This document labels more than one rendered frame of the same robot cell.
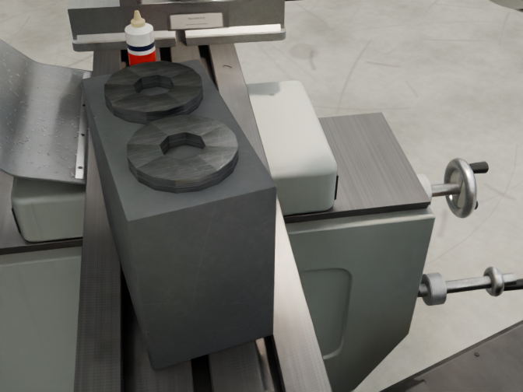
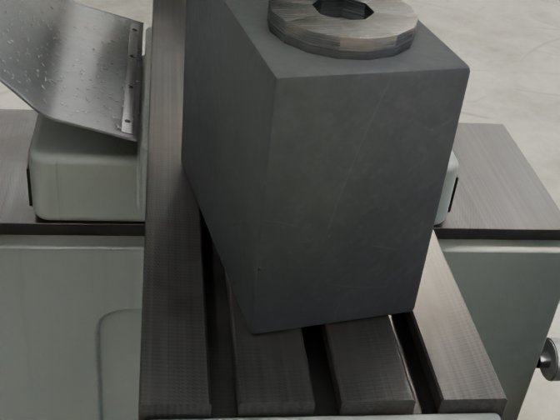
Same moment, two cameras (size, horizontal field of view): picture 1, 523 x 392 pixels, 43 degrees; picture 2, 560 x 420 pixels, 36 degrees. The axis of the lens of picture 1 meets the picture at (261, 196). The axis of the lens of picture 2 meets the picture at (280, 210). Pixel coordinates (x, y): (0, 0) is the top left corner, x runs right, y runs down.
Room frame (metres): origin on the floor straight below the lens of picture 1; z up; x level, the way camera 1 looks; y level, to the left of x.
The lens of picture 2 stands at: (-0.06, 0.09, 1.35)
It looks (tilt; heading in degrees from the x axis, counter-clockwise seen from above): 34 degrees down; 0
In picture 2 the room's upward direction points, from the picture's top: 6 degrees clockwise
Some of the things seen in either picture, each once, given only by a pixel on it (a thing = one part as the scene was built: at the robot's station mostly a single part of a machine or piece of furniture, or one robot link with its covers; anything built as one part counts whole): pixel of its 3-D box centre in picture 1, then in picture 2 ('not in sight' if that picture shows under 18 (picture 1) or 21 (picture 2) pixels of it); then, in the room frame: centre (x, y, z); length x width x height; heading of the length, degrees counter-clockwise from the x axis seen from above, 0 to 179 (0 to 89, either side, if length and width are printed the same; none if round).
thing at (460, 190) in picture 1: (442, 190); not in sight; (0.98, -0.35, 0.67); 0.16 x 0.12 x 0.12; 100
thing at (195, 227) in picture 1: (177, 201); (299, 116); (0.48, 0.08, 1.07); 0.22 x 0.12 x 0.20; 21
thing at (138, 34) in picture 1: (141, 45); not in sight; (0.88, 0.18, 1.02); 0.04 x 0.04 x 0.11
